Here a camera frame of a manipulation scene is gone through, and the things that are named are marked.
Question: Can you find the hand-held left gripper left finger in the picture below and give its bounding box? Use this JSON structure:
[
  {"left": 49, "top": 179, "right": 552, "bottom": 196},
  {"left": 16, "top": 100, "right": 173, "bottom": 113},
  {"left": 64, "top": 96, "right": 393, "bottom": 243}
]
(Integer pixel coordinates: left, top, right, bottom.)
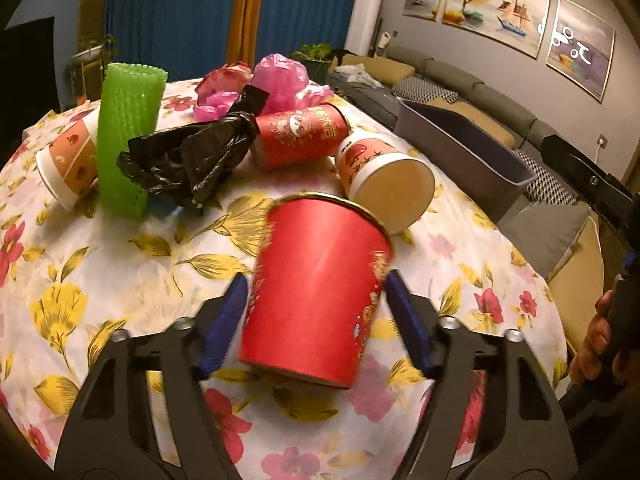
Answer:
[{"left": 54, "top": 274, "right": 251, "bottom": 480}]

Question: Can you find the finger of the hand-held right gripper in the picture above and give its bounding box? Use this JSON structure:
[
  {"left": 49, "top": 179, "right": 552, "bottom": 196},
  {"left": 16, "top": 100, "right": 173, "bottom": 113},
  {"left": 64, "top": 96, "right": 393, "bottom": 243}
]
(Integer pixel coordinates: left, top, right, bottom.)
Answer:
[{"left": 542, "top": 134, "right": 618, "bottom": 206}]

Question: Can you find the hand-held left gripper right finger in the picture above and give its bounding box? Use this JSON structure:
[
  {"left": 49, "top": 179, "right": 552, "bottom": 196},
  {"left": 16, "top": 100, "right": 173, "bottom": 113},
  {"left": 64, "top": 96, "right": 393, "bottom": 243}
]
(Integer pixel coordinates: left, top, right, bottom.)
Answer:
[{"left": 385, "top": 269, "right": 581, "bottom": 480}]

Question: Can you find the plain red paper cup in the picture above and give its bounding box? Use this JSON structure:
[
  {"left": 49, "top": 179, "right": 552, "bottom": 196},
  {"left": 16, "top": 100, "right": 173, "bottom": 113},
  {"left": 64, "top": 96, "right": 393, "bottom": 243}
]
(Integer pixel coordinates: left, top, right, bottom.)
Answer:
[{"left": 238, "top": 194, "right": 393, "bottom": 391}]

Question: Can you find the grey plastic bin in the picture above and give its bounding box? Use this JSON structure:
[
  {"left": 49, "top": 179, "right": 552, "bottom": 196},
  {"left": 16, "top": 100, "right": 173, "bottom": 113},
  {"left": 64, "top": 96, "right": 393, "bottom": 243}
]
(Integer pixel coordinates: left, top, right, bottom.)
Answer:
[{"left": 395, "top": 99, "right": 538, "bottom": 223}]

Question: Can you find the pink plastic bag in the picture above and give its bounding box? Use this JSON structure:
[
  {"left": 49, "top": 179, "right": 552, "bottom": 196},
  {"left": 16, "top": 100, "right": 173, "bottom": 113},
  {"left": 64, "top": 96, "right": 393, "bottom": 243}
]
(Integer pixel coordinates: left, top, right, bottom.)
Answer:
[{"left": 252, "top": 53, "right": 333, "bottom": 116}]

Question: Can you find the person's right hand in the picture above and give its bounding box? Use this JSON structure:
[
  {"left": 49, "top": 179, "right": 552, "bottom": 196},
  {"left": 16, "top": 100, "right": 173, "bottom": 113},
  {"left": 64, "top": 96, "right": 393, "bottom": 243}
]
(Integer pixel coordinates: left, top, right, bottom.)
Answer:
[{"left": 570, "top": 290, "right": 619, "bottom": 386}]

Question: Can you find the grey patterned sofa pillow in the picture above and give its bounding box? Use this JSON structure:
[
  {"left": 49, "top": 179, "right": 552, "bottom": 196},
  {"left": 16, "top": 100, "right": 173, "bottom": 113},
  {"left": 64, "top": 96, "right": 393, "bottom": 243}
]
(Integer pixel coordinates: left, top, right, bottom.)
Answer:
[
  {"left": 391, "top": 76, "right": 458, "bottom": 106},
  {"left": 515, "top": 149, "right": 581, "bottom": 206}
]

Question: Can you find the yellow sofa pillow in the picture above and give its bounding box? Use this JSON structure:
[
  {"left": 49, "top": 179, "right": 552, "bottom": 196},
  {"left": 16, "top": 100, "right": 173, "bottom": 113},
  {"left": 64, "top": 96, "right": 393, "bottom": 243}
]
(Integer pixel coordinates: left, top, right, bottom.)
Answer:
[
  {"left": 350, "top": 56, "right": 416, "bottom": 86},
  {"left": 425, "top": 97, "right": 516, "bottom": 150},
  {"left": 547, "top": 215, "right": 606, "bottom": 356}
]

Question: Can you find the plain grey sofa pillow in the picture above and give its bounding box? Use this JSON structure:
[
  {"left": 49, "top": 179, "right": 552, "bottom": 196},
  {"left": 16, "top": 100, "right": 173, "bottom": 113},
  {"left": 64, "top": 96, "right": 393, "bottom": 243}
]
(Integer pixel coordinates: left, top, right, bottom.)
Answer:
[{"left": 500, "top": 202, "right": 591, "bottom": 281}]

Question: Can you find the purple framed painting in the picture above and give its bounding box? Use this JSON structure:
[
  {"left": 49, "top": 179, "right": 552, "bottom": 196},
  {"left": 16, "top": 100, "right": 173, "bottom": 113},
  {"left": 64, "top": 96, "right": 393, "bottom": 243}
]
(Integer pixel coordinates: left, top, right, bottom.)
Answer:
[{"left": 545, "top": 0, "right": 616, "bottom": 103}]

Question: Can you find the floral tablecloth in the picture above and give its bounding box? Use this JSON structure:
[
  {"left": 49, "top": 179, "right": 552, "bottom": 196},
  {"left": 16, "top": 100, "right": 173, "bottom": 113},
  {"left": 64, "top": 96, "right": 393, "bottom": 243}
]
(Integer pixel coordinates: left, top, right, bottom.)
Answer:
[{"left": 0, "top": 77, "right": 568, "bottom": 480}]

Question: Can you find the grey sectional sofa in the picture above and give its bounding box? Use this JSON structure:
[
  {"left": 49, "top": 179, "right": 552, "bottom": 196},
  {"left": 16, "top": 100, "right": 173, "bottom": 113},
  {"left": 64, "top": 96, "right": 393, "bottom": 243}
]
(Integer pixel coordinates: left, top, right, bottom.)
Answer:
[{"left": 327, "top": 45, "right": 640, "bottom": 361}]

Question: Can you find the wide sailboat painting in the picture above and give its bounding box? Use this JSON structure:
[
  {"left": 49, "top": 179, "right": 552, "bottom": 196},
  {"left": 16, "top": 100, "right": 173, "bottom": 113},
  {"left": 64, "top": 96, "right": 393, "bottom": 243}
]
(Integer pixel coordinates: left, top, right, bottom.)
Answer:
[{"left": 440, "top": 0, "right": 551, "bottom": 61}]

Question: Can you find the black plastic bag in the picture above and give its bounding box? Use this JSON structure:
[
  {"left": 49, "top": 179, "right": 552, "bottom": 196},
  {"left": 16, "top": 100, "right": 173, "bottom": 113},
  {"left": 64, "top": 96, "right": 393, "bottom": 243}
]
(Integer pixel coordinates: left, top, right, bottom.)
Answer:
[{"left": 116, "top": 86, "right": 271, "bottom": 216}]

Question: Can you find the green foam net sleeve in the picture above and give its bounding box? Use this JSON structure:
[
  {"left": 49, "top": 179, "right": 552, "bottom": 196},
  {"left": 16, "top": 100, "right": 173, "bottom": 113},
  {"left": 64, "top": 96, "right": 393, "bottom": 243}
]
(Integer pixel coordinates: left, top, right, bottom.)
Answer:
[{"left": 96, "top": 62, "right": 168, "bottom": 221}]

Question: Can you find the pile of light clothes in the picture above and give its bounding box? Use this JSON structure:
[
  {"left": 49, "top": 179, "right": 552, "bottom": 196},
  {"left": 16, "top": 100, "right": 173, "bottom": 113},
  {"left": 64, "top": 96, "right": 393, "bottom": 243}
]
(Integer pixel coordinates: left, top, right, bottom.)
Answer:
[{"left": 334, "top": 62, "right": 381, "bottom": 86}]

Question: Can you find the orange and white paper cup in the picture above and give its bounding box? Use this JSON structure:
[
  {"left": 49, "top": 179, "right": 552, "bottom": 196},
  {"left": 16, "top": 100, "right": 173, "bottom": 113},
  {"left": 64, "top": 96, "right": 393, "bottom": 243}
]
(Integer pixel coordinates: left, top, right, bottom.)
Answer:
[{"left": 36, "top": 107, "right": 101, "bottom": 211}]

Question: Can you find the white standing air conditioner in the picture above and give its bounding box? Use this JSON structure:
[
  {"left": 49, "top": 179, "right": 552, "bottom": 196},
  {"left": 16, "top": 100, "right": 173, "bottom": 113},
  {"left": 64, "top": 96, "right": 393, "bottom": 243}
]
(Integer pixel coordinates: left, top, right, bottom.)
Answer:
[{"left": 344, "top": 0, "right": 383, "bottom": 56}]

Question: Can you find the pink crumpled wrapper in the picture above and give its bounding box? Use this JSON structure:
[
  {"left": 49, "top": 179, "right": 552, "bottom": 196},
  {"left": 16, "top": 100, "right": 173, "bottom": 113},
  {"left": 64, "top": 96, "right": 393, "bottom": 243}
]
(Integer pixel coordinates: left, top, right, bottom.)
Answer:
[{"left": 194, "top": 62, "right": 253, "bottom": 122}]

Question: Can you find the potted plant dark pot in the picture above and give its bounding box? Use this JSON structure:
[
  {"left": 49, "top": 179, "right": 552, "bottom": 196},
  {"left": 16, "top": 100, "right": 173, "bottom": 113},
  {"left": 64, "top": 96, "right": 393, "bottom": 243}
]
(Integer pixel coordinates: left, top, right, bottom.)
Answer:
[{"left": 291, "top": 42, "right": 333, "bottom": 81}]

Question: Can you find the blue curtain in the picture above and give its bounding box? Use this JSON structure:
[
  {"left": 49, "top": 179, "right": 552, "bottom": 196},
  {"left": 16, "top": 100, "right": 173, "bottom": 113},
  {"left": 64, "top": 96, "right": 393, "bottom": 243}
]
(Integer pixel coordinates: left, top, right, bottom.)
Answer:
[
  {"left": 102, "top": 0, "right": 241, "bottom": 83},
  {"left": 255, "top": 0, "right": 368, "bottom": 56}
]

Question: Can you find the trailing plant on stand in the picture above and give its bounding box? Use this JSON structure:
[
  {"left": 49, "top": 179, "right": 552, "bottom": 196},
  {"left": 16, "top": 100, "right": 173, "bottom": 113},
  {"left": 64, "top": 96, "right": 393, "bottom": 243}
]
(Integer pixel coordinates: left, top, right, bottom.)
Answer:
[{"left": 70, "top": 34, "right": 118, "bottom": 96}]

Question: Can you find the orange curtain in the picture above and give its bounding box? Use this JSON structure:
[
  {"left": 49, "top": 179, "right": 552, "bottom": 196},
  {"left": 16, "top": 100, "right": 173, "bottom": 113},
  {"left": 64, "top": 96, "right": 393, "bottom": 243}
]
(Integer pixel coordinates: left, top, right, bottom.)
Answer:
[{"left": 226, "top": 0, "right": 266, "bottom": 68}]

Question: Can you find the black television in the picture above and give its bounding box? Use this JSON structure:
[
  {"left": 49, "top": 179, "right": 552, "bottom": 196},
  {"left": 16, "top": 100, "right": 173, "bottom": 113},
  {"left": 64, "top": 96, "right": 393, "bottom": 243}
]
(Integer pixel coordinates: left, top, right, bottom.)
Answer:
[{"left": 0, "top": 16, "right": 56, "bottom": 136}]

